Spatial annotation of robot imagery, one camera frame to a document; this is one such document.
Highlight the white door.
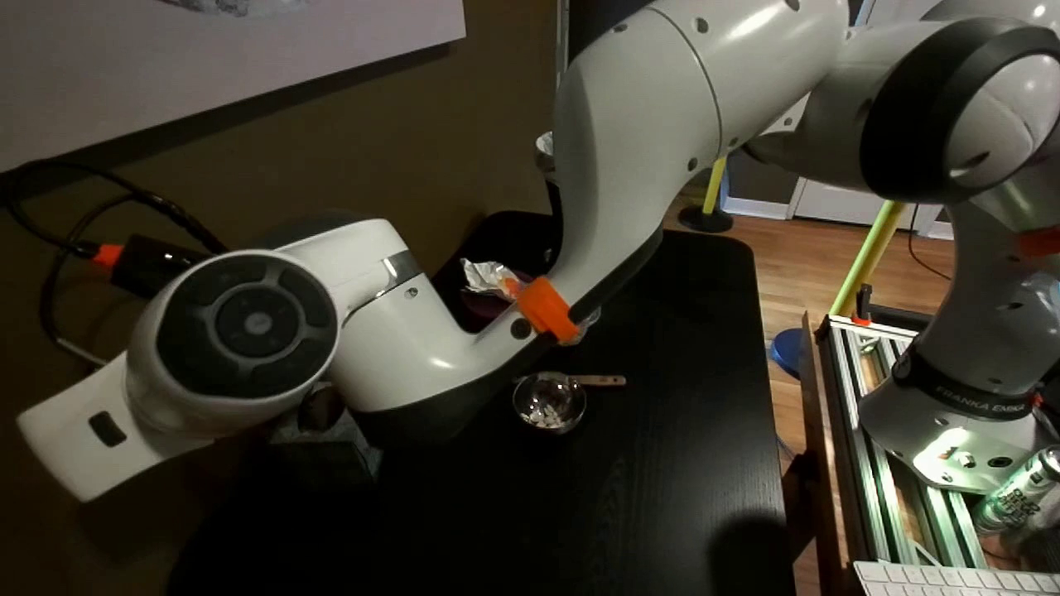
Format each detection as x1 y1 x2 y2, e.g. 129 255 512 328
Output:
721 154 955 243

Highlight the blue round object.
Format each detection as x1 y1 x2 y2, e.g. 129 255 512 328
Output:
769 326 815 378

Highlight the black trash bin white liner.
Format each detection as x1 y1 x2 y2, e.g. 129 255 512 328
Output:
532 126 565 183

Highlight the aluminium profile frame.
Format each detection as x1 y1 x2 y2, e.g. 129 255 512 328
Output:
821 311 1060 573

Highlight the wooden spoon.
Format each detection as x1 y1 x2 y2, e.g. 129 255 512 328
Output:
570 370 628 396

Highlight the red bowl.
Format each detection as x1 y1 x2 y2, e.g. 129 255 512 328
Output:
460 287 515 332

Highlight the white keyboard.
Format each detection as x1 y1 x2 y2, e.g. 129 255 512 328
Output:
846 559 1060 596

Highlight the black braided cable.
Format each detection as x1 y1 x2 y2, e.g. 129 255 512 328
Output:
0 162 234 370

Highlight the orange cable clip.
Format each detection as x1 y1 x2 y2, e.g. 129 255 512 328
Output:
506 274 587 348

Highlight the white wall board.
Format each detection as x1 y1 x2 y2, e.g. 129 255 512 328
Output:
0 0 470 179

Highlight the yellow green stick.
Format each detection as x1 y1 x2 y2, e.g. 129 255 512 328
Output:
829 199 904 317

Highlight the glass bowl with seeds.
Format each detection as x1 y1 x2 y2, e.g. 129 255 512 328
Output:
506 370 588 437

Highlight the crumpled white wrapper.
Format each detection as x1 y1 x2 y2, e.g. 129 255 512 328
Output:
458 255 523 299

